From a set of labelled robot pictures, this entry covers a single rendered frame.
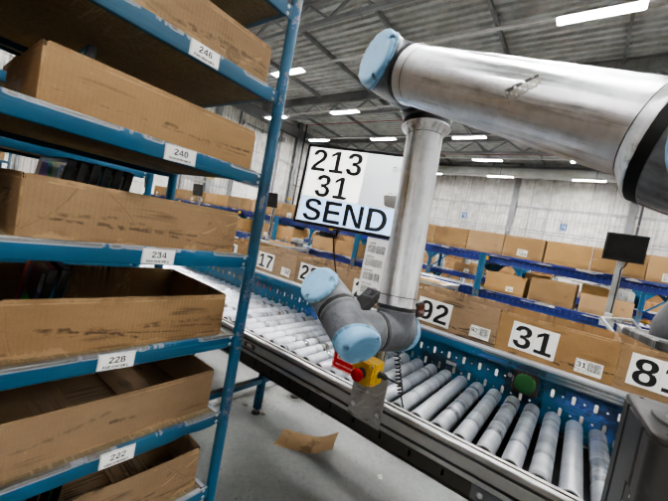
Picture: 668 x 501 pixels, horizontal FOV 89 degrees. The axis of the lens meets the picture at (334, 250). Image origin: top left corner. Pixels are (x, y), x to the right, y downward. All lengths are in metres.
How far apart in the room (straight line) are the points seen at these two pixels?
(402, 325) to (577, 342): 0.91
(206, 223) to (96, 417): 0.43
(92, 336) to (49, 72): 0.44
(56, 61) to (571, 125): 0.73
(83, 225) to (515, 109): 0.70
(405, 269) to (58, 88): 0.70
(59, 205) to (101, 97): 0.19
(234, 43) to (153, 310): 0.59
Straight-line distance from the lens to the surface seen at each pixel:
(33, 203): 0.70
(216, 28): 0.86
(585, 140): 0.51
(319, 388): 1.28
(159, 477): 1.02
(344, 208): 1.23
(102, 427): 0.87
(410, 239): 0.78
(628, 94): 0.50
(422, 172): 0.82
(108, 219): 0.73
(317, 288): 0.74
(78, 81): 0.73
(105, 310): 0.77
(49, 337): 0.76
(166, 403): 0.92
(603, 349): 1.57
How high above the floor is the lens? 1.24
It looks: 3 degrees down
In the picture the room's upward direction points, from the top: 11 degrees clockwise
